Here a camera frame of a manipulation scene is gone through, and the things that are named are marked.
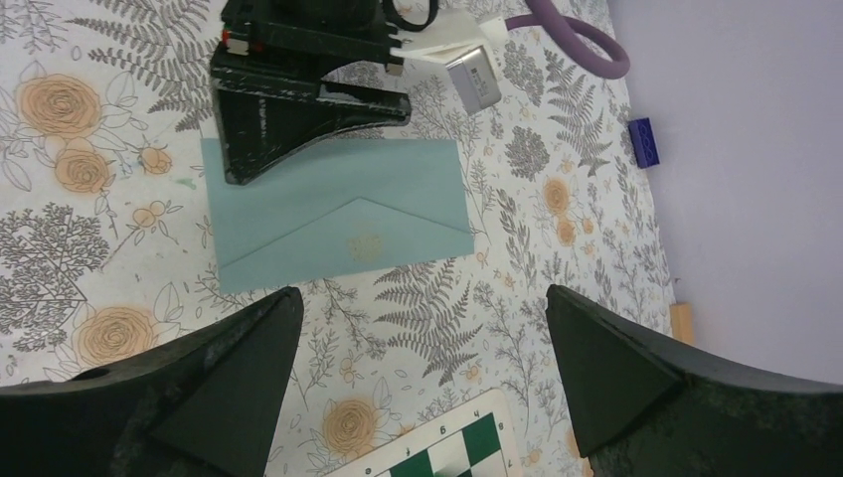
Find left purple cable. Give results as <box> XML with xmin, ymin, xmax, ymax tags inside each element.
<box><xmin>505</xmin><ymin>0</ymin><xmax>631</xmax><ymax>80</ymax></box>

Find right wooden cylinder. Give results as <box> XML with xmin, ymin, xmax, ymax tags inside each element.
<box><xmin>669</xmin><ymin>302</ymin><xmax>696</xmax><ymax>346</ymax></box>

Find dark purple lego brick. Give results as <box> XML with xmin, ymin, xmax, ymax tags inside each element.
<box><xmin>627</xmin><ymin>117</ymin><xmax>660</xmax><ymax>169</ymax></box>

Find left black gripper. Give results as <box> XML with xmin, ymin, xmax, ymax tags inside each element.
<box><xmin>209</xmin><ymin>0</ymin><xmax>412</xmax><ymax>185</ymax></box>

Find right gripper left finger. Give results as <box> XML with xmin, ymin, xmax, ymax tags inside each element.
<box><xmin>1</xmin><ymin>287</ymin><xmax>304</xmax><ymax>476</ymax></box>

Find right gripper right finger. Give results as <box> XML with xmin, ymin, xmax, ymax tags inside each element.
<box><xmin>546</xmin><ymin>285</ymin><xmax>842</xmax><ymax>476</ymax></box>

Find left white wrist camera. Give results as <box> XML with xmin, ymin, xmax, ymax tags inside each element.
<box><xmin>391</xmin><ymin>8</ymin><xmax>509</xmax><ymax>114</ymax></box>

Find green white chessboard mat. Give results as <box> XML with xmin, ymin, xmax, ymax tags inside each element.
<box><xmin>331</xmin><ymin>389</ymin><xmax>524</xmax><ymax>477</ymax></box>

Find floral table mat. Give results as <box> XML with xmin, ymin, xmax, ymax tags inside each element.
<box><xmin>1</xmin><ymin>1</ymin><xmax>674</xmax><ymax>476</ymax></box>

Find light blue envelope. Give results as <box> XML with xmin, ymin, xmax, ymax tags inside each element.
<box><xmin>201</xmin><ymin>138</ymin><xmax>474</xmax><ymax>293</ymax></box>

